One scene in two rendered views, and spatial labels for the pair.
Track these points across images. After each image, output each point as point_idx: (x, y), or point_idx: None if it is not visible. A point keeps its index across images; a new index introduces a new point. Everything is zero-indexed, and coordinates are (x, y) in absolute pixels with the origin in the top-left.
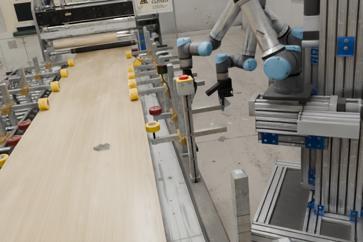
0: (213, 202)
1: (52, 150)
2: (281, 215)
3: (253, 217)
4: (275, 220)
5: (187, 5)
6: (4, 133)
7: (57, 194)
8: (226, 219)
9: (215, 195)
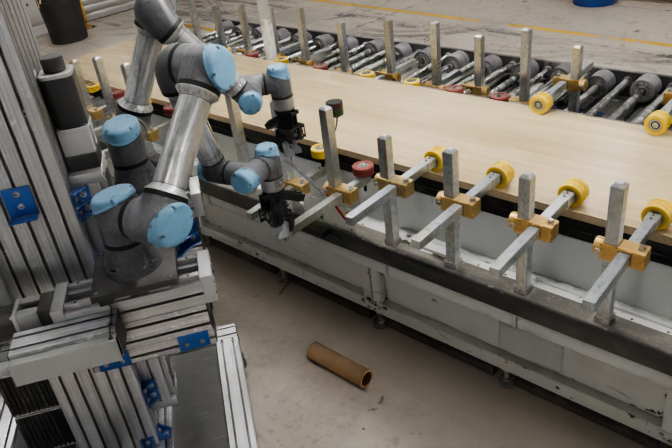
0: (213, 184)
1: (377, 99)
2: (206, 368)
3: (279, 424)
4: (211, 358)
5: None
6: (519, 96)
7: (297, 92)
8: (317, 399)
9: (375, 434)
